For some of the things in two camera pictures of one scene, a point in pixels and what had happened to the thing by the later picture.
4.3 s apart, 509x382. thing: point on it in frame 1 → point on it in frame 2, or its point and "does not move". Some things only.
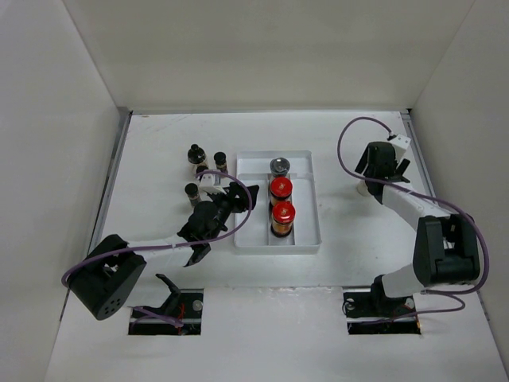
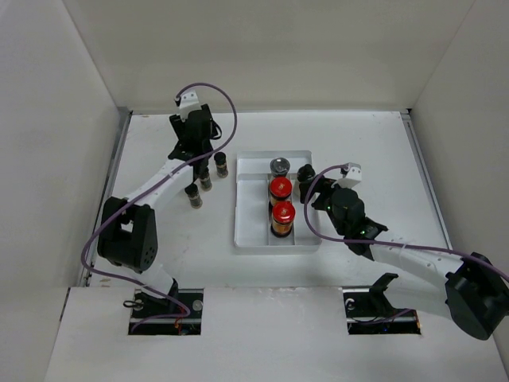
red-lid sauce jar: (283, 214) does not move
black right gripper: (363, 163) → (327, 185)
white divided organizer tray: (255, 237) does not move
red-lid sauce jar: (281, 189) does not move
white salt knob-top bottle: (363, 189) → (305, 174)
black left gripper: (240, 196) → (180, 126)
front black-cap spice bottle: (192, 190) does not move
